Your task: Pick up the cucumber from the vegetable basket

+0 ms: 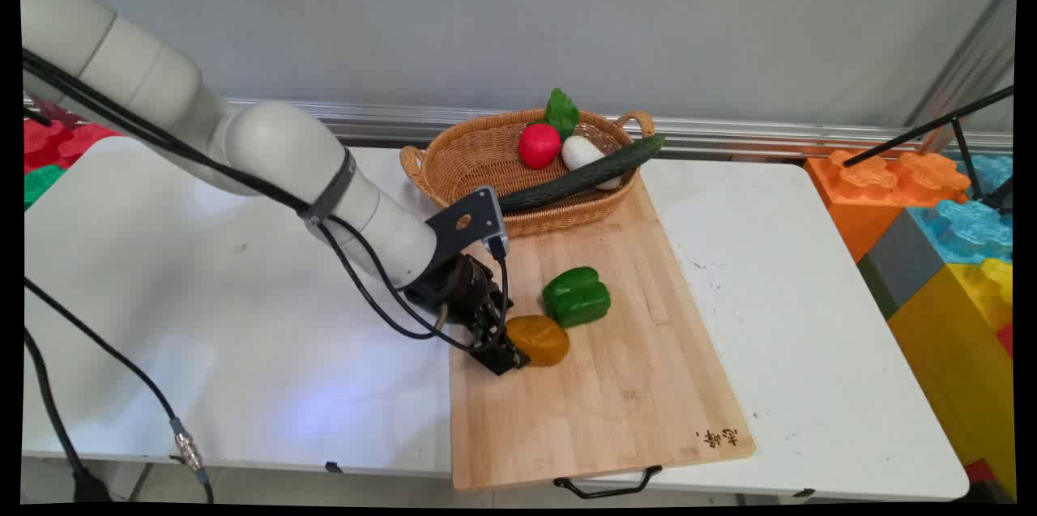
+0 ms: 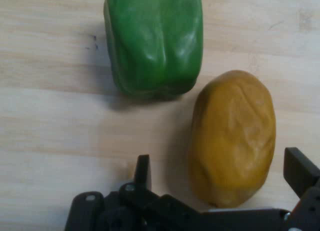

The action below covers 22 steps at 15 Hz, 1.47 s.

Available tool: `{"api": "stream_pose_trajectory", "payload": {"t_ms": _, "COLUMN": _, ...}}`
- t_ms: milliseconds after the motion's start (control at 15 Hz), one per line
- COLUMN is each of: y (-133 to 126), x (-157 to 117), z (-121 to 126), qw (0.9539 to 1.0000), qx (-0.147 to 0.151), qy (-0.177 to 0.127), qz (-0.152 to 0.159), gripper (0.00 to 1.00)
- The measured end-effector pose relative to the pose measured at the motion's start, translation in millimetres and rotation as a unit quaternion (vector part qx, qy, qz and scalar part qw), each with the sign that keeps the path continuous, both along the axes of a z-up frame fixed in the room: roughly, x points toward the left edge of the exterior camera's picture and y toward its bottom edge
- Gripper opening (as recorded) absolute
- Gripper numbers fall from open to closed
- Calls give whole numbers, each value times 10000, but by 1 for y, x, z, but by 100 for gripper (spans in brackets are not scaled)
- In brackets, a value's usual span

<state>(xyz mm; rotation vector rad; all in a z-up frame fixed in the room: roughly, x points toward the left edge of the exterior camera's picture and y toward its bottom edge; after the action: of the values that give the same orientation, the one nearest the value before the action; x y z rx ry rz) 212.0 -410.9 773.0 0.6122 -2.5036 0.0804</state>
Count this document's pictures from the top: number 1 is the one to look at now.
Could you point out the green toy bell pepper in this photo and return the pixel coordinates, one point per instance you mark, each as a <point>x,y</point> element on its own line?
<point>577,297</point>

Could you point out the wooden cutting board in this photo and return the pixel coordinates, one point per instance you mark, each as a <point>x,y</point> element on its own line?
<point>616,386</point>

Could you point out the orange foam block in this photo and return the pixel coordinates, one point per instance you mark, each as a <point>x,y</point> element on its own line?
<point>859,200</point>

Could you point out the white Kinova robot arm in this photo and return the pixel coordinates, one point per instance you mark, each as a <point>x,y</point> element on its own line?
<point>275,143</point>

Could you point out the black tripod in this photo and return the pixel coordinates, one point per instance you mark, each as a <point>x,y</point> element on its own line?
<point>923,127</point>

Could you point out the long green cucumber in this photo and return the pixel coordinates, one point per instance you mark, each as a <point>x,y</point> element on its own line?
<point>567,180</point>

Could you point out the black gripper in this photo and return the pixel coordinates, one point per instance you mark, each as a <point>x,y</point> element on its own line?
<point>458,289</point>

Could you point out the blue foam block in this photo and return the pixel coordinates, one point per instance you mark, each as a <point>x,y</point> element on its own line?
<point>968,228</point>

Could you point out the yellow toy bell pepper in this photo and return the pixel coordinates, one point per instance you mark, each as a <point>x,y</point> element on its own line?
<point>541,340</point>

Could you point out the woven wicker basket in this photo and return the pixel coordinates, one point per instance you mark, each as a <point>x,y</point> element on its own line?
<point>474,155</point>

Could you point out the gray foam block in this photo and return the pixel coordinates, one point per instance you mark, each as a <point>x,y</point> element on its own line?
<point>903,265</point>

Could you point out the aluminium wall rail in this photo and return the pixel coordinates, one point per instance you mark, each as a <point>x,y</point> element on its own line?
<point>729,131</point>

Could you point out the green toy leaf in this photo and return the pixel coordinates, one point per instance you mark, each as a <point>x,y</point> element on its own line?
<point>562,113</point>

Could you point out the green foam block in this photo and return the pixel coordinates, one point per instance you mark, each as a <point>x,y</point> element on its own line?
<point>40,184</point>

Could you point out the white toy eggplant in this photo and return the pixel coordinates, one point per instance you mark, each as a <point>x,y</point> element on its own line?
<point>579,151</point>

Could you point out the small red foam block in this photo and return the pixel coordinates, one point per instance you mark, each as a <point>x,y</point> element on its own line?
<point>979,471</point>

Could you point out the red toy tomato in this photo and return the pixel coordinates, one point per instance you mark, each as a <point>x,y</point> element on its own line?
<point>539,146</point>

